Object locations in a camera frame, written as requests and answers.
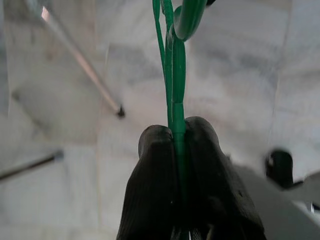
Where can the silver robot left leg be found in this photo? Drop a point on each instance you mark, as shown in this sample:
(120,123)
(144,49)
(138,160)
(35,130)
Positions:
(287,215)

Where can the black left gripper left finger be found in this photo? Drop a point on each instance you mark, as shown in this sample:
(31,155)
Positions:
(152,187)

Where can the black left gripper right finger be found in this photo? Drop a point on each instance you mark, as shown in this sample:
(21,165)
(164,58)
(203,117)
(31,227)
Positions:
(212,187)

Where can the silver metal clothes rack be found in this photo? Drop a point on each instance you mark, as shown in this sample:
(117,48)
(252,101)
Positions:
(100,86)

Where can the black robot left foot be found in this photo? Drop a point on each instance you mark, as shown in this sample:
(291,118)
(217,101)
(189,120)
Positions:
(280,167)

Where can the green plastic hanger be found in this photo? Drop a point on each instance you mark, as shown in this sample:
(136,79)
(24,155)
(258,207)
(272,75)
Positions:
(178,75)

